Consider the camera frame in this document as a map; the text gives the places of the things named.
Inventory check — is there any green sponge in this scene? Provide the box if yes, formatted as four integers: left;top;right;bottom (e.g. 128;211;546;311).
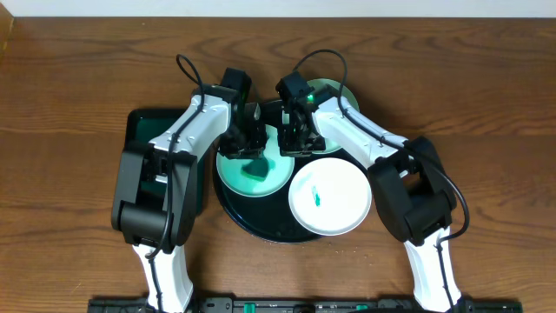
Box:
241;157;275;182

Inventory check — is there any white plate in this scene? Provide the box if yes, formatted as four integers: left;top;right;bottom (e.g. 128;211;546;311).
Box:
288;157;373;236

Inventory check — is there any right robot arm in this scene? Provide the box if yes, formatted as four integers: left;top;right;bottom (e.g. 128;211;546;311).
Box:
276;83;469;312

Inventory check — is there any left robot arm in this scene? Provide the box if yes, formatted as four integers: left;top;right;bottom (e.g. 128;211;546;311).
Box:
111;81;263;312

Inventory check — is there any round black tray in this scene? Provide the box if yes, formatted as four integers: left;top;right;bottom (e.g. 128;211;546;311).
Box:
212;98;370;244

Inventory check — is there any rectangular black tray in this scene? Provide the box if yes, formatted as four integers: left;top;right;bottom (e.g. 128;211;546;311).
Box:
116;107;208;217

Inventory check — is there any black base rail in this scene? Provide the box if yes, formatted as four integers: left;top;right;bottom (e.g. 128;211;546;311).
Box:
87;297;523;313

